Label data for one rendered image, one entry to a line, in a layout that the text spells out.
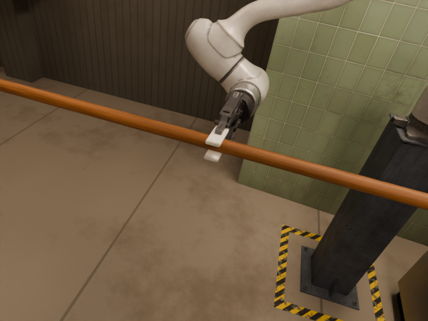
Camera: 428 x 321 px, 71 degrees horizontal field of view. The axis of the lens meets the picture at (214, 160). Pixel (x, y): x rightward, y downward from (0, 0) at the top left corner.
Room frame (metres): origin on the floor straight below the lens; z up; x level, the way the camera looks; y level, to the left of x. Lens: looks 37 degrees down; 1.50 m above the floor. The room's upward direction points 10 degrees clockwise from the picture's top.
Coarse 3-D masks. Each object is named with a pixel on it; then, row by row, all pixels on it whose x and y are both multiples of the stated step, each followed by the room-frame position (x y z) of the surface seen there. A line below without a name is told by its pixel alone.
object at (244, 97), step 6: (246, 96) 0.71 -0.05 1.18; (240, 102) 0.66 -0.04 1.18; (246, 102) 0.69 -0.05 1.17; (252, 102) 0.71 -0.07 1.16; (240, 108) 0.68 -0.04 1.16; (246, 108) 0.68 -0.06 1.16; (252, 108) 0.70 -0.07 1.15; (246, 114) 0.68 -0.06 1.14; (234, 120) 0.64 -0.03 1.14; (246, 120) 0.69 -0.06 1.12
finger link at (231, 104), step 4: (232, 92) 0.65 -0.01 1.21; (240, 92) 0.66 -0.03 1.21; (232, 96) 0.64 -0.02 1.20; (240, 96) 0.64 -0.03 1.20; (228, 100) 0.63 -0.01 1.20; (232, 100) 0.63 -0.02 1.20; (236, 100) 0.63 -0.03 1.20; (228, 104) 0.61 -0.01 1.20; (232, 104) 0.61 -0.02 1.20; (236, 104) 0.61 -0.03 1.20; (224, 108) 0.59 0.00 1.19; (228, 108) 0.59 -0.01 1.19; (232, 108) 0.59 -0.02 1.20; (220, 112) 0.57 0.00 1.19; (228, 112) 0.59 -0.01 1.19; (232, 112) 0.58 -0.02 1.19; (220, 116) 0.57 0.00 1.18; (228, 116) 0.57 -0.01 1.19
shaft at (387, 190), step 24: (24, 96) 0.62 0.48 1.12; (48, 96) 0.61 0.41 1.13; (120, 120) 0.56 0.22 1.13; (144, 120) 0.56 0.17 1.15; (192, 144) 0.52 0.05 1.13; (240, 144) 0.52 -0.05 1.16; (288, 168) 0.48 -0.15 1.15; (312, 168) 0.47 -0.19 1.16; (384, 192) 0.44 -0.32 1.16; (408, 192) 0.44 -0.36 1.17
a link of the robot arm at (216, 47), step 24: (264, 0) 0.88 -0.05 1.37; (288, 0) 0.87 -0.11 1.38; (312, 0) 0.86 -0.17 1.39; (336, 0) 0.86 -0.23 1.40; (192, 24) 0.86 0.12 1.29; (216, 24) 0.86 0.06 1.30; (240, 24) 0.85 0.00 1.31; (192, 48) 0.83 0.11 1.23; (216, 48) 0.82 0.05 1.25; (240, 48) 0.85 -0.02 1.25; (216, 72) 0.81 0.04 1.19
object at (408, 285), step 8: (424, 256) 1.03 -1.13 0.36; (416, 264) 1.03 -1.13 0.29; (424, 264) 0.99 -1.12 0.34; (408, 272) 1.03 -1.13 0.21; (416, 272) 0.99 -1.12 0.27; (424, 272) 0.96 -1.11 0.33; (400, 280) 1.03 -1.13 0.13; (408, 280) 0.99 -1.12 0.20; (416, 280) 0.96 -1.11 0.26; (424, 280) 0.92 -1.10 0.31; (400, 288) 1.00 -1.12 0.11; (408, 288) 0.95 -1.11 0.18; (416, 288) 0.92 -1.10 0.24; (424, 288) 0.89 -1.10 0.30; (400, 296) 1.00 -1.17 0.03; (408, 296) 0.92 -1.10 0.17; (416, 296) 0.88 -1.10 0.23; (424, 296) 0.85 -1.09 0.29; (400, 304) 0.96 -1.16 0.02; (408, 304) 0.88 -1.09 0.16; (416, 304) 0.85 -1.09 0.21; (424, 304) 0.82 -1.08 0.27; (400, 312) 0.92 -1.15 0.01; (408, 312) 0.84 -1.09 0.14; (416, 312) 0.81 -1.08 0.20; (424, 312) 0.79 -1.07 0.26; (408, 320) 0.81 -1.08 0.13; (416, 320) 0.78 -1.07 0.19; (424, 320) 0.75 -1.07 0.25
